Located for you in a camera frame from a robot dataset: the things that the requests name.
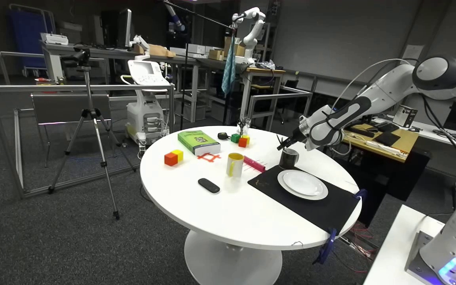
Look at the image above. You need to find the dark metal mug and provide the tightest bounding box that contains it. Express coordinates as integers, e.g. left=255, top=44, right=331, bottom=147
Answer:
left=279, top=148, right=300, bottom=170

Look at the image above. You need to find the yellow and white mug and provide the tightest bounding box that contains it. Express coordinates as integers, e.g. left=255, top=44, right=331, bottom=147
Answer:
left=226, top=153, right=245, bottom=178

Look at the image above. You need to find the black mat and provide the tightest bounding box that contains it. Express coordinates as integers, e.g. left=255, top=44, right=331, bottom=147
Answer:
left=247, top=165, right=361, bottom=235

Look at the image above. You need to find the white plate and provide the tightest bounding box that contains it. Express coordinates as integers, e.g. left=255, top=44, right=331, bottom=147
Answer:
left=277, top=169, right=329, bottom=201

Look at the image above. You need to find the glass with scissors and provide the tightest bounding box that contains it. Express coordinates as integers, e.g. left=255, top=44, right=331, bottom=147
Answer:
left=237, top=117, right=251, bottom=136

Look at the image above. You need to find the black notebook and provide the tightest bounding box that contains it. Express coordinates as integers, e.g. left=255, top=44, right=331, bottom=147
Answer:
left=374, top=131, right=401, bottom=147

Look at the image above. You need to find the wooden desk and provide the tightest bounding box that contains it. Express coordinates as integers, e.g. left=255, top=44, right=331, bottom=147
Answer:
left=341, top=123, right=431, bottom=228

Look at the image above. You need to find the blue hanging towel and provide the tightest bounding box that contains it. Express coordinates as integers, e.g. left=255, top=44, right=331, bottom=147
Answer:
left=221, top=36, right=237, bottom=97

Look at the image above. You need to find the green book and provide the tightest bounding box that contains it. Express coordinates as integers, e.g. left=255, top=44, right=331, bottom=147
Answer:
left=177, top=130, right=221, bottom=156

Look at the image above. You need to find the black remote control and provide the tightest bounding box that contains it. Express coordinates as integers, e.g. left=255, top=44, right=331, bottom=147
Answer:
left=198, top=178, right=220, bottom=194

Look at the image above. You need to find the stack of cardboard boxes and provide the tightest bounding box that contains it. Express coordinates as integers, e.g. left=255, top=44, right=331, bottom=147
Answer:
left=207, top=36, right=247, bottom=61

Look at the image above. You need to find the black and white box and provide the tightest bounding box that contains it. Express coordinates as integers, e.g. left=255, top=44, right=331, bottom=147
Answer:
left=393, top=105, right=418, bottom=128

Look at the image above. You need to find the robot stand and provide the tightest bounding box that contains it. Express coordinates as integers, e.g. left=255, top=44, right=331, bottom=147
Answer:
left=364, top=204, right=456, bottom=285

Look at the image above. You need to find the white medical cart machine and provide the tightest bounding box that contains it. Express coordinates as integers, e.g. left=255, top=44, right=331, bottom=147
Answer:
left=120, top=59, right=173, bottom=148

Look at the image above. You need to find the monitor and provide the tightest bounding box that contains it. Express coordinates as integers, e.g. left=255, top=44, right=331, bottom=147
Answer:
left=116, top=8, right=134, bottom=49

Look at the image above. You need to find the long grey workbench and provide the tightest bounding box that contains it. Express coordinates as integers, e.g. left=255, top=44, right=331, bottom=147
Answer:
left=40, top=42, right=248, bottom=124

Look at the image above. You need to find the grey chair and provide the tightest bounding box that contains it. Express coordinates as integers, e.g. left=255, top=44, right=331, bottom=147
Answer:
left=31, top=92, right=113, bottom=168

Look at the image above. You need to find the white printer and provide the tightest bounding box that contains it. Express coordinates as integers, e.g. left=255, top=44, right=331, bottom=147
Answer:
left=40, top=32, right=69, bottom=46

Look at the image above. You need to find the blue trolley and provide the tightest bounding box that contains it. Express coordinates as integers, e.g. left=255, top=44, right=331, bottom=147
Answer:
left=8, top=4, right=57, bottom=78

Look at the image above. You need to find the small metal frame table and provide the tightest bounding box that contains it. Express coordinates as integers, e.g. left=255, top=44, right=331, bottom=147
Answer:
left=247, top=86, right=314, bottom=132

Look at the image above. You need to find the camera on tripod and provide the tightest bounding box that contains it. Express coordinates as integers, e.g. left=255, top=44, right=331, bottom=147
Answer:
left=47, top=45, right=138, bottom=220

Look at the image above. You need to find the aluminium frame enclosure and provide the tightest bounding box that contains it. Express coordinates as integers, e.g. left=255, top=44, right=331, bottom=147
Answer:
left=0, top=51, right=176, bottom=199

